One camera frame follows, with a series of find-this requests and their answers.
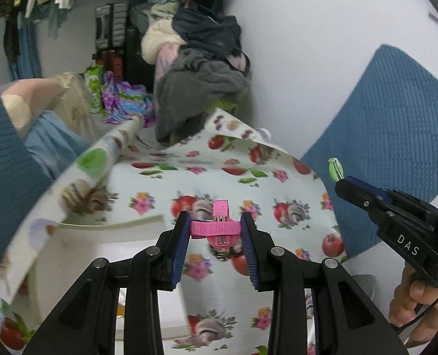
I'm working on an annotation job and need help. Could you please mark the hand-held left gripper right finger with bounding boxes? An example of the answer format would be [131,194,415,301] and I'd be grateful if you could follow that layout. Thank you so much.
[239,212,410,355]

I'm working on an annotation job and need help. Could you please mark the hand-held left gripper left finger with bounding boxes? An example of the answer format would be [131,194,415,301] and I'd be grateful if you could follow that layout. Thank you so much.
[21,211,192,355]

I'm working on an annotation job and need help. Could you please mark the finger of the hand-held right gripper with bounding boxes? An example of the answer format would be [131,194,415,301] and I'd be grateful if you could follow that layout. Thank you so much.
[335,176,402,232]
[352,177,438,215]

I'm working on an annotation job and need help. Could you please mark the green hair clip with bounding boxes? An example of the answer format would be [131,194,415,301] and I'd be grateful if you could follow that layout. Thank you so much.
[328,158,344,183]

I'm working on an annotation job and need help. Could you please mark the pink hair clip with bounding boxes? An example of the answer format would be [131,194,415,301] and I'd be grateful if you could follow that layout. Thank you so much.
[190,200,242,249]

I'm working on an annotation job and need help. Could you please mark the green cardboard box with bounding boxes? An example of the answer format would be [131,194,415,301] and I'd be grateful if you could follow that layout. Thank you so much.
[36,212,190,343]

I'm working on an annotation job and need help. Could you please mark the person's right hand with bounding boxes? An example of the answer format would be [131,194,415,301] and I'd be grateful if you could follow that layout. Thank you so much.
[388,264,438,349]

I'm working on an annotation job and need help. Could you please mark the small blue chair cover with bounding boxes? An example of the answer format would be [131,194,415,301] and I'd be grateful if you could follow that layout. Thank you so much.
[300,44,438,259]

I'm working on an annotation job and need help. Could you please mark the fruit-print tablecloth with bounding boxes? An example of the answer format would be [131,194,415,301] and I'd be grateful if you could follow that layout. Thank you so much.
[0,107,349,355]

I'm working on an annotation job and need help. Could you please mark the purple floral cloth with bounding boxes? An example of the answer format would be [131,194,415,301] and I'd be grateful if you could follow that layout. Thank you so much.
[101,71,156,127]

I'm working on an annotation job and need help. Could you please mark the light blue cloth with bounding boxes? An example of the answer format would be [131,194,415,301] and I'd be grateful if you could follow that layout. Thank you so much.
[23,113,95,183]

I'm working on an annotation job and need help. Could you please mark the grey fleece garment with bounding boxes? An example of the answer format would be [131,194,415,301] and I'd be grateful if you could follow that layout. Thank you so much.
[154,49,252,144]

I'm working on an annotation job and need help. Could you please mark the green printed bag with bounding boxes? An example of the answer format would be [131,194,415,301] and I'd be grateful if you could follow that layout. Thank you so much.
[84,65,105,114]

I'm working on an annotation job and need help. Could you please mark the black suitcase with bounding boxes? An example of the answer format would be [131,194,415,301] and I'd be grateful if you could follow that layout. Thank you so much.
[125,28,157,90]

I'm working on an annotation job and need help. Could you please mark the red and black crate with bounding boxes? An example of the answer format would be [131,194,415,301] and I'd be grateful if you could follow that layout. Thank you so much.
[93,48,126,82]

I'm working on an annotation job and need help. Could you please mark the cream puffy jacket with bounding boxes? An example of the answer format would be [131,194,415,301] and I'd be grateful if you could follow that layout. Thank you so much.
[141,20,184,66]

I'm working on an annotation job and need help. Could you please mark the navy jacket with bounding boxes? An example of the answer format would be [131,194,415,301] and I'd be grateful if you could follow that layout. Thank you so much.
[173,7,242,60]

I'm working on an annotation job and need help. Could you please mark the grey hard-shell suitcase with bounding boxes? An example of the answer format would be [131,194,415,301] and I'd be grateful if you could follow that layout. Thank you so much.
[95,3,129,50]

